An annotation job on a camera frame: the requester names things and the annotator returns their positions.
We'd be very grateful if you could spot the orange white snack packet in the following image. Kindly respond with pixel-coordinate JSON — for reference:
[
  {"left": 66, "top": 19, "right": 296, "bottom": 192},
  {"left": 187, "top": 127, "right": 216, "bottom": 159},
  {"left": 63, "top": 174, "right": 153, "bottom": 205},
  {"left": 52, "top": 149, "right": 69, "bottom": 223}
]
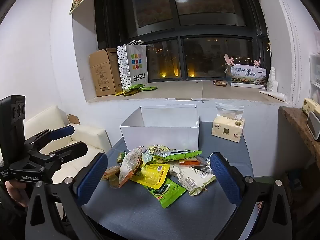
[{"left": 118, "top": 146, "right": 144, "bottom": 188}]

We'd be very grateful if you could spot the red orange snack packet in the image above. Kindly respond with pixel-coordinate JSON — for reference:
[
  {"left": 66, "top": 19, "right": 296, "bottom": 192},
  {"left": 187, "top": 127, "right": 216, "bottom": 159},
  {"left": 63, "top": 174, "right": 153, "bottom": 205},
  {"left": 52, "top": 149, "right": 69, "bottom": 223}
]
[{"left": 178, "top": 156, "right": 208, "bottom": 168}]

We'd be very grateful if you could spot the white electronic device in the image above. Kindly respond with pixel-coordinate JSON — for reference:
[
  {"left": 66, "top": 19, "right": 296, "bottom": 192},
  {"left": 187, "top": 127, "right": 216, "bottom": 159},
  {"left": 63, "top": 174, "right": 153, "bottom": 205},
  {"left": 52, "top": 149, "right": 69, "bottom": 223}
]
[{"left": 306, "top": 110, "right": 320, "bottom": 141}]

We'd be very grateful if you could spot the white plastic bottle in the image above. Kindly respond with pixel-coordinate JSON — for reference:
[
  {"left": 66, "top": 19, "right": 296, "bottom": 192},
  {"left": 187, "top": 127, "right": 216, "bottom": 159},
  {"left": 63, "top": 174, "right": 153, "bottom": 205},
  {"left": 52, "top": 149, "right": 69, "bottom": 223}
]
[{"left": 267, "top": 67, "right": 278, "bottom": 92}]

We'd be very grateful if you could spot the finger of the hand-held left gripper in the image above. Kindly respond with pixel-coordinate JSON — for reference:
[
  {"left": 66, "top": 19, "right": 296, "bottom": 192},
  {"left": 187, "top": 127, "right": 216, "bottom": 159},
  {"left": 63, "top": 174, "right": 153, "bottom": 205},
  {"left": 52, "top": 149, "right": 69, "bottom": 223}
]
[
  {"left": 24, "top": 125, "right": 75, "bottom": 153},
  {"left": 30, "top": 141, "right": 88, "bottom": 178}
]

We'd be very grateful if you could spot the pale yellow box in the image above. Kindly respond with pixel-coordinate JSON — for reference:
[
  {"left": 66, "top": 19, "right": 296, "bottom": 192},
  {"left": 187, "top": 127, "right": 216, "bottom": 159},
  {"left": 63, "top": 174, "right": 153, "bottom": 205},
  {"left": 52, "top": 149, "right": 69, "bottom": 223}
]
[{"left": 302, "top": 98, "right": 320, "bottom": 117}]

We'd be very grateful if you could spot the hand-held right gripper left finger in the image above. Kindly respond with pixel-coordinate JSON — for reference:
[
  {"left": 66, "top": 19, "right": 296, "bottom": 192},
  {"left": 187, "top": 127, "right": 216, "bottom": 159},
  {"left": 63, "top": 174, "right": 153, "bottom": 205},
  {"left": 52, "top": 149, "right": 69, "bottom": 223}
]
[{"left": 25, "top": 152, "right": 113, "bottom": 240}]

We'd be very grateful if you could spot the person's left hand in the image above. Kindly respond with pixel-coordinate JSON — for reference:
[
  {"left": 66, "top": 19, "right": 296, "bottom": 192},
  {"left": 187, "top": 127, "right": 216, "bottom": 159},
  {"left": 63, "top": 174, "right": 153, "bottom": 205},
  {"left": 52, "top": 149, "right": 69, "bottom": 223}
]
[{"left": 4, "top": 179, "right": 30, "bottom": 208}]

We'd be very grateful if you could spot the pile of green packets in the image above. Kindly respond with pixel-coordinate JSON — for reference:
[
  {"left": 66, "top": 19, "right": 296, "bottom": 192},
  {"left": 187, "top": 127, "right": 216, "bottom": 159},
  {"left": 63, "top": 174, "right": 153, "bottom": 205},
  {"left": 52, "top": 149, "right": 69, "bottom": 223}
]
[{"left": 114, "top": 84, "right": 158, "bottom": 97}]

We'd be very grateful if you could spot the pale yellow snack packet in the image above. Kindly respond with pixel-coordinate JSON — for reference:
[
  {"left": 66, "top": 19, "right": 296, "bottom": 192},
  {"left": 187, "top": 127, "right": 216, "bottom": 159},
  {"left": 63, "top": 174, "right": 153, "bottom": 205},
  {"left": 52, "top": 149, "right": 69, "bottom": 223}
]
[{"left": 141, "top": 144, "right": 171, "bottom": 166}]

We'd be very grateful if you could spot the white printed carton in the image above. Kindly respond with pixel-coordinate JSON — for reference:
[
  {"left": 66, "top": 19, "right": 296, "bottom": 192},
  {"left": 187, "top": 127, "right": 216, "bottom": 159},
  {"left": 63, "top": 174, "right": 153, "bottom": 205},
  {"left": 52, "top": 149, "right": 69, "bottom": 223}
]
[{"left": 116, "top": 40, "right": 149, "bottom": 91}]

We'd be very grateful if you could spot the dark window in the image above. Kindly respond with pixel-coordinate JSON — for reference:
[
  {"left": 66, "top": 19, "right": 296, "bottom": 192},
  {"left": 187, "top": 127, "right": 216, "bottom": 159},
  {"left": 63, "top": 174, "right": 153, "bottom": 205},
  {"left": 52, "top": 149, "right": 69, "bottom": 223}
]
[{"left": 94, "top": 0, "right": 272, "bottom": 82}]

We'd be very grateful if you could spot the cardboard piece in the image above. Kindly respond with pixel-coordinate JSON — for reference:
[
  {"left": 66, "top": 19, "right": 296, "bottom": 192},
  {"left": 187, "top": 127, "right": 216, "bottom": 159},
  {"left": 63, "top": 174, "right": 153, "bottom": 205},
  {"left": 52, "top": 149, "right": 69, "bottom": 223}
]
[{"left": 66, "top": 114, "right": 81, "bottom": 125}]

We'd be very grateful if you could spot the light green snack packet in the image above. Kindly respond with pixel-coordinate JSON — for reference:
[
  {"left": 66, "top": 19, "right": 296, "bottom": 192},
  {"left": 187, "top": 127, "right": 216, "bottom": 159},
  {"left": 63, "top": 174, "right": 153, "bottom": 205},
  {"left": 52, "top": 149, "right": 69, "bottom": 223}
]
[{"left": 149, "top": 149, "right": 203, "bottom": 162}]

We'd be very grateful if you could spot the white cardboard box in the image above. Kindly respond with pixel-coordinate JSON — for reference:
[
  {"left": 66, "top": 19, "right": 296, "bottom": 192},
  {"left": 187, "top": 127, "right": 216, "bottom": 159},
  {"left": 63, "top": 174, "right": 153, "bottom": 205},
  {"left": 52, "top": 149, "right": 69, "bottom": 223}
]
[{"left": 120, "top": 104, "right": 200, "bottom": 152}]

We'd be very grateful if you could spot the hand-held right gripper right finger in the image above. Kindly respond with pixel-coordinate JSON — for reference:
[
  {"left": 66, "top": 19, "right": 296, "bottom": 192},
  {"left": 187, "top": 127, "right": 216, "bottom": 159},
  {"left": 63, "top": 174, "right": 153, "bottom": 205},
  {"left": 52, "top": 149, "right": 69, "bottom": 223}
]
[{"left": 209, "top": 152, "right": 293, "bottom": 240}]

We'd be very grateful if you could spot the white plastic drawer unit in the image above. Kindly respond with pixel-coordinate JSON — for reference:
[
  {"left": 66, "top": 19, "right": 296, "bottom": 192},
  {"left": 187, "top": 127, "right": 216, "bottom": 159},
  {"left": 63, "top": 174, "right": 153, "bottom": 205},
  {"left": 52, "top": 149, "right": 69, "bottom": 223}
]
[{"left": 309, "top": 54, "right": 320, "bottom": 105}]

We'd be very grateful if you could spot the white sofa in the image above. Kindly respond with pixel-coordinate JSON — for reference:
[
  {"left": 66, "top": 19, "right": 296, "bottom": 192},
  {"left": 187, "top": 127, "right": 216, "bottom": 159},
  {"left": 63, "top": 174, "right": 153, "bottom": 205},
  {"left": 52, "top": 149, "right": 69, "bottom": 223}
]
[{"left": 22, "top": 105, "right": 112, "bottom": 205}]

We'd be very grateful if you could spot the yellow tissue pack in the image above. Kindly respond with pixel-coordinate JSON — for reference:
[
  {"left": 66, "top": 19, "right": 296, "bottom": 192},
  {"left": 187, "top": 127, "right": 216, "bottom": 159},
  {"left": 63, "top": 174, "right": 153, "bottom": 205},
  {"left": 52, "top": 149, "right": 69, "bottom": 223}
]
[{"left": 211, "top": 103, "right": 246, "bottom": 143}]

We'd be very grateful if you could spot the printed tissue box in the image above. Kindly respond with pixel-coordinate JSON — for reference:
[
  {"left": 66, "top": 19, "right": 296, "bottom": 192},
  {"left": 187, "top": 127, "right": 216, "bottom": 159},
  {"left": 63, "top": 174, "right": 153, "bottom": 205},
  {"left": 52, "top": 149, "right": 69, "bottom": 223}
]
[{"left": 229, "top": 64, "right": 268, "bottom": 89}]

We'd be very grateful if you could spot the brown cardboard box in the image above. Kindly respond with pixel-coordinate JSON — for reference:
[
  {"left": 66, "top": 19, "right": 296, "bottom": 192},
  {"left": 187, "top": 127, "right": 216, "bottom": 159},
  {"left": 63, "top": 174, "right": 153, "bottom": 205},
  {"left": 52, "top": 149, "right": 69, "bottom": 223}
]
[{"left": 88, "top": 48, "right": 123, "bottom": 97}]

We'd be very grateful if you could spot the green seaweed snack packet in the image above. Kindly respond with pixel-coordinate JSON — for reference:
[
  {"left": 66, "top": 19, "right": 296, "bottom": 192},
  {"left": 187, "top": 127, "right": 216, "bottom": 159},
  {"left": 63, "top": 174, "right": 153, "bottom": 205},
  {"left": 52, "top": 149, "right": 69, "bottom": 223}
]
[{"left": 147, "top": 177, "right": 188, "bottom": 209}]

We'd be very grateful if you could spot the brown snack bar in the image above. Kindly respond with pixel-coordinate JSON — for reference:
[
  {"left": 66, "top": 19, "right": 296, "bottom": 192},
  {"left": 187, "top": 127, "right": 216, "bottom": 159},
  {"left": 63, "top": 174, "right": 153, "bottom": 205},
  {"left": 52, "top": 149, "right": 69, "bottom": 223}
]
[{"left": 102, "top": 165, "right": 122, "bottom": 181}]

